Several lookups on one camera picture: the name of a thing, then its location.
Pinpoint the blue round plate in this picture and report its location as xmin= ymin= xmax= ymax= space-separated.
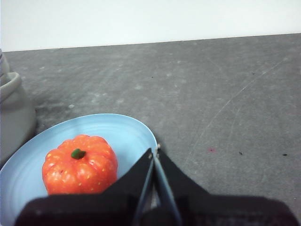
xmin=0 ymin=113 xmax=158 ymax=226

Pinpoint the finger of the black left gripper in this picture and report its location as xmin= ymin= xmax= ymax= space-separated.
xmin=14 ymin=147 xmax=155 ymax=226
xmin=156 ymin=150 xmax=294 ymax=226

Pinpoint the orange pumpkin with green stem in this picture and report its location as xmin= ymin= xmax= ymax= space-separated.
xmin=42 ymin=134 xmax=118 ymax=195

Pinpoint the pale green electric steamer pot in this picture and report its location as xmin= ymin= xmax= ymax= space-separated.
xmin=0 ymin=49 xmax=36 ymax=163

